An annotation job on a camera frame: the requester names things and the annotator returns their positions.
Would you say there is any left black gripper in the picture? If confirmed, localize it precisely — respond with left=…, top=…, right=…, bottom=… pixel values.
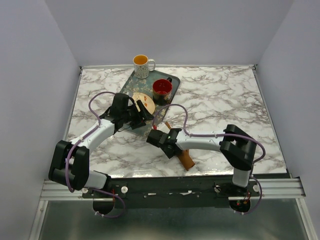
left=121, top=99, right=155, bottom=130

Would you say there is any brown cloth napkin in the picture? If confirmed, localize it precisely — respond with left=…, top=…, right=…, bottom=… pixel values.
left=164, top=122, right=195, bottom=171

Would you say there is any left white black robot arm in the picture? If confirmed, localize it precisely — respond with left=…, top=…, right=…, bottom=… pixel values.
left=48, top=93, right=154, bottom=198

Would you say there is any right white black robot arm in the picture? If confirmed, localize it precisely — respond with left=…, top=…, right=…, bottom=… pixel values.
left=146, top=124, right=257, bottom=196

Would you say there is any white mug yellow inside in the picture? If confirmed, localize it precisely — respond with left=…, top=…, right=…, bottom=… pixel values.
left=133, top=54, right=156, bottom=79

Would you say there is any peach floral plate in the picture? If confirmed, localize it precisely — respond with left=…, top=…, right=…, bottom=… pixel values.
left=132, top=92, right=156, bottom=114

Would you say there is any red black mug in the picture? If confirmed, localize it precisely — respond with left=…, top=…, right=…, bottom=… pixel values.
left=152, top=77, right=173, bottom=106

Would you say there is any green floral tray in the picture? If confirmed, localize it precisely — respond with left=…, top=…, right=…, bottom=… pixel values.
left=120, top=70, right=181, bottom=137

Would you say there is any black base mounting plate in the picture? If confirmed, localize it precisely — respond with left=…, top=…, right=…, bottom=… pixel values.
left=82, top=175, right=259, bottom=209

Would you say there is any aluminium frame rail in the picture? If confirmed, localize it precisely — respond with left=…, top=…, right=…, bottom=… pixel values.
left=40, top=178, right=306, bottom=201

